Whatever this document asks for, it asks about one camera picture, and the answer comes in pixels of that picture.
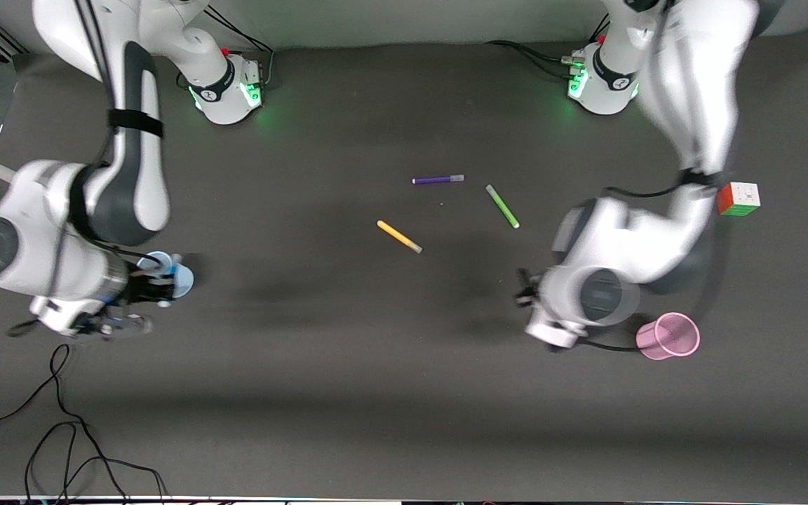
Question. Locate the translucent blue cup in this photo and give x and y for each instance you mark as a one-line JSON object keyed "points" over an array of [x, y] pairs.
{"points": [[183, 280]]}

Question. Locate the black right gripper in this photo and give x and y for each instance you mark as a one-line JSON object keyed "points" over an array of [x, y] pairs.
{"points": [[139, 288]]}

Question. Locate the green marker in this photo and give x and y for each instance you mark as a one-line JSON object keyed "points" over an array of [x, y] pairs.
{"points": [[503, 206]]}

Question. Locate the multicoloured puzzle cube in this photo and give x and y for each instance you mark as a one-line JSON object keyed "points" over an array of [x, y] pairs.
{"points": [[739, 199]]}

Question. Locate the yellow marker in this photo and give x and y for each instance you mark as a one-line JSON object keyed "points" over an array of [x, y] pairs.
{"points": [[398, 236]]}

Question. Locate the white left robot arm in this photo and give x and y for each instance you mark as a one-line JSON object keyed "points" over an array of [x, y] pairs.
{"points": [[628, 245]]}

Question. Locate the pink mesh cup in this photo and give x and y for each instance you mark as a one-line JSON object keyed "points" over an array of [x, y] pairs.
{"points": [[674, 335]]}

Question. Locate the purple marker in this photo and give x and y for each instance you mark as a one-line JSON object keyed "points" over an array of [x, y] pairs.
{"points": [[435, 180]]}

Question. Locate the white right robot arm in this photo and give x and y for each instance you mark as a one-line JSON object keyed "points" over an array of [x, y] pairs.
{"points": [[123, 161]]}

